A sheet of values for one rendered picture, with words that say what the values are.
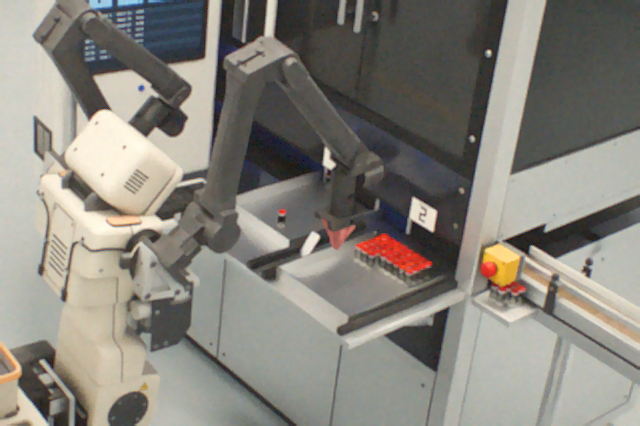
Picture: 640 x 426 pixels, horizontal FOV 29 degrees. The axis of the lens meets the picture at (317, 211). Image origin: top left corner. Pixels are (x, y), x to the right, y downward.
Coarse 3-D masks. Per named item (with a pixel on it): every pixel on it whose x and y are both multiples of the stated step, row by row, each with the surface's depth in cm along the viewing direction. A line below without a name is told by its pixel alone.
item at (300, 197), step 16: (304, 176) 349; (320, 176) 354; (256, 192) 339; (272, 192) 343; (288, 192) 346; (304, 192) 347; (320, 192) 348; (240, 208) 329; (256, 208) 336; (272, 208) 337; (288, 208) 338; (304, 208) 339; (320, 208) 340; (256, 224) 325; (272, 224) 329; (288, 224) 330; (304, 224) 331; (320, 224) 332; (272, 240) 322; (288, 240) 316; (304, 240) 320
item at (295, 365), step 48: (576, 240) 340; (624, 240) 352; (240, 288) 386; (624, 288) 366; (192, 336) 415; (240, 336) 393; (288, 336) 373; (384, 336) 338; (480, 336) 321; (528, 336) 339; (288, 384) 379; (336, 384) 361; (384, 384) 343; (432, 384) 328; (480, 384) 333; (528, 384) 351; (576, 384) 372; (624, 384) 396
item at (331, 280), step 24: (360, 240) 323; (288, 264) 307; (312, 264) 313; (336, 264) 315; (312, 288) 303; (336, 288) 305; (360, 288) 306; (384, 288) 307; (408, 288) 308; (336, 312) 291; (360, 312) 291
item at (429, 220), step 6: (414, 198) 315; (414, 204) 315; (420, 204) 314; (414, 210) 316; (420, 210) 314; (426, 210) 312; (432, 210) 311; (414, 216) 316; (426, 216) 313; (432, 216) 311; (420, 222) 315; (426, 222) 314; (432, 222) 312; (426, 228) 314; (432, 228) 313
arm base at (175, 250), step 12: (180, 228) 249; (144, 240) 251; (168, 240) 248; (180, 240) 249; (192, 240) 249; (156, 252) 247; (168, 252) 247; (180, 252) 248; (192, 252) 250; (168, 264) 244; (180, 264) 248; (180, 276) 247
